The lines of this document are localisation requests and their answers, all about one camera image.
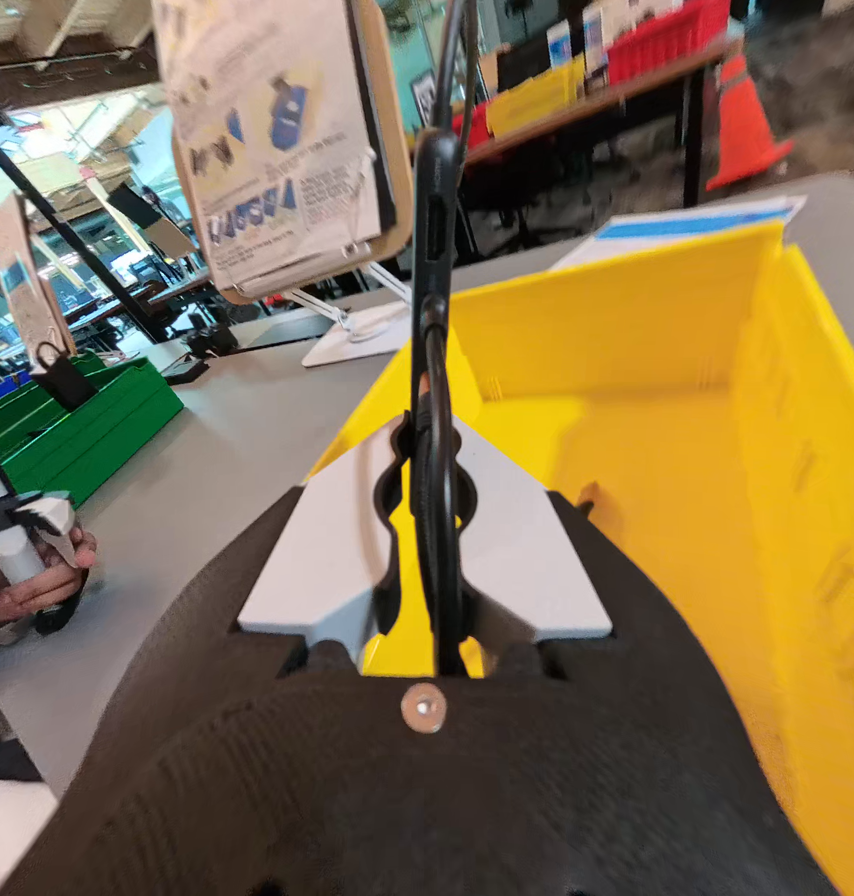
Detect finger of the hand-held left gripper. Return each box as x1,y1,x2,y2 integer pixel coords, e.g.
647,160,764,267
35,528,81,569
17,491,78,539

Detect white stand base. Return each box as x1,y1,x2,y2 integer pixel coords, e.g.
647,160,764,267
283,262,414,370

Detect cardboard card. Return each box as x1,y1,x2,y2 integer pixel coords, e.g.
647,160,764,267
0,190,78,361

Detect orange traffic cone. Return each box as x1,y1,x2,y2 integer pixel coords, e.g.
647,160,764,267
706,52,795,193

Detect yellow plastic bin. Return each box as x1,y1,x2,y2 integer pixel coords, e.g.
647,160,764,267
304,220,854,896

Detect instruction sheet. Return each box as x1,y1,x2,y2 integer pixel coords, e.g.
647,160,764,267
152,0,382,295

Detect small red bin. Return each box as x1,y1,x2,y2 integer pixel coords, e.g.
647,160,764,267
451,105,491,151

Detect person's left hand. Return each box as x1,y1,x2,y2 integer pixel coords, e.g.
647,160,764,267
0,526,99,627

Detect black cable blue plugs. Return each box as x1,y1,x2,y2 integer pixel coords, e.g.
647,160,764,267
421,293,468,679

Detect grey desk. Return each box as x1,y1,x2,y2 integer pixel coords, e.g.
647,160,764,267
0,171,854,799

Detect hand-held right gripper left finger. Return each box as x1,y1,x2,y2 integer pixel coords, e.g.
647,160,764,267
238,413,417,676

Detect long wooden table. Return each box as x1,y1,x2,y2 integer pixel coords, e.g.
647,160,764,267
462,35,746,211

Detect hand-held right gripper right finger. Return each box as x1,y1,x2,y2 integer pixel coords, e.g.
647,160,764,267
451,420,613,676

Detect small yellow storage bin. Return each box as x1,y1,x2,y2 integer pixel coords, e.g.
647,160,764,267
486,59,585,137

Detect printed paper sheets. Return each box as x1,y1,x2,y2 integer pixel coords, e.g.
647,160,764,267
549,195,809,273

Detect green plastic bin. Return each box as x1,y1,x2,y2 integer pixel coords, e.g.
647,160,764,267
0,350,186,511

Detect black pole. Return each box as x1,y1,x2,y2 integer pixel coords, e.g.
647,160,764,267
0,115,172,344

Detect wooden document board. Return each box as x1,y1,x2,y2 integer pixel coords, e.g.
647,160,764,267
152,0,415,307

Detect large red bin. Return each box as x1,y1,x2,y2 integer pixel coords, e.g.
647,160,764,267
605,0,732,85

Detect black USB hub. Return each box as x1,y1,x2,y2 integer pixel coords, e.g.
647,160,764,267
408,128,466,505

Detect black binder clip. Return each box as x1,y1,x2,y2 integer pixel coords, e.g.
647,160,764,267
29,342,100,414

